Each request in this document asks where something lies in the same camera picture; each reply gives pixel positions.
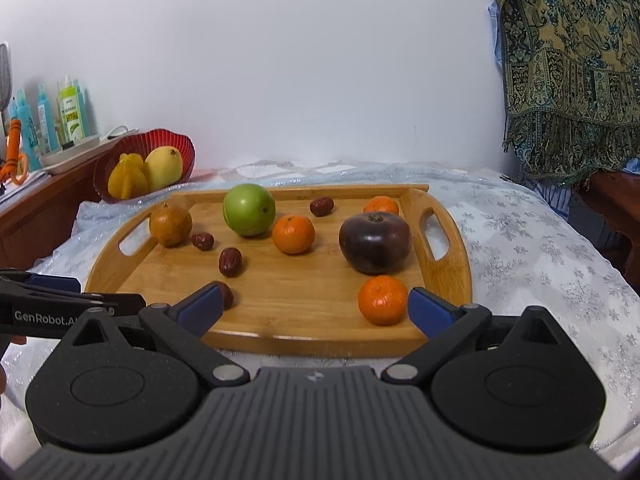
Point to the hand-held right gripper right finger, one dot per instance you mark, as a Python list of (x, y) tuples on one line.
[(430, 311)]

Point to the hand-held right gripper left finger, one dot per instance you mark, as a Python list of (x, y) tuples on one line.
[(200, 307)]

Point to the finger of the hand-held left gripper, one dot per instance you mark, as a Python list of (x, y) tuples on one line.
[(130, 304), (55, 282)]

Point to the dried red date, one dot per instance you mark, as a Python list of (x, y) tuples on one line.
[(321, 206), (231, 261), (227, 296), (202, 241)]

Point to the small orange mandarin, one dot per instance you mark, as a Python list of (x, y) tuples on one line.
[(382, 300), (381, 205), (293, 234)]

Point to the yellow-brown spotted orange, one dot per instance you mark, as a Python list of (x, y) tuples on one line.
[(170, 225)]

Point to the dark purple tomato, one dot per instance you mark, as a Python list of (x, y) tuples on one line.
[(375, 242)]

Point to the wooden tray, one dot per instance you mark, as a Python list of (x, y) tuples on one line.
[(300, 290)]

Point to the green apple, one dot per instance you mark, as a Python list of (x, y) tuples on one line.
[(249, 210)]

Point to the person's left hand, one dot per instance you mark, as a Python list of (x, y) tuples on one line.
[(17, 341)]

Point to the wooden cabinet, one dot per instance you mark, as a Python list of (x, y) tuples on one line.
[(40, 220)]

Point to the stack of papers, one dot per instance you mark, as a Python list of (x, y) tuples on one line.
[(25, 183)]

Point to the silver snowflake tablecloth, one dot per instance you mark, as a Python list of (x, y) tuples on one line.
[(525, 260)]

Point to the yellow starfruit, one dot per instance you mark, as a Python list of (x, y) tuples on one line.
[(127, 177)]

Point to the orange scissors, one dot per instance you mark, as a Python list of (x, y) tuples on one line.
[(15, 150)]

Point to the yellow mango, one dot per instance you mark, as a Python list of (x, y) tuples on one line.
[(162, 167)]

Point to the red fruit bowl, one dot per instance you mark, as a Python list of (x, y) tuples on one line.
[(175, 145)]

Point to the green spray bottle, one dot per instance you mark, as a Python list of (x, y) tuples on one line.
[(71, 115)]

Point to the small teal bottle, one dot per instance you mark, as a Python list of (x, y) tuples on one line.
[(11, 112)]

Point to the wooden side table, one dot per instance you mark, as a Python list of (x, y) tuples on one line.
[(612, 200)]

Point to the white mesh swatter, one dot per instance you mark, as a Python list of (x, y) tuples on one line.
[(2, 75)]

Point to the green patterned shawl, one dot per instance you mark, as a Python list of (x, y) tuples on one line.
[(565, 60)]

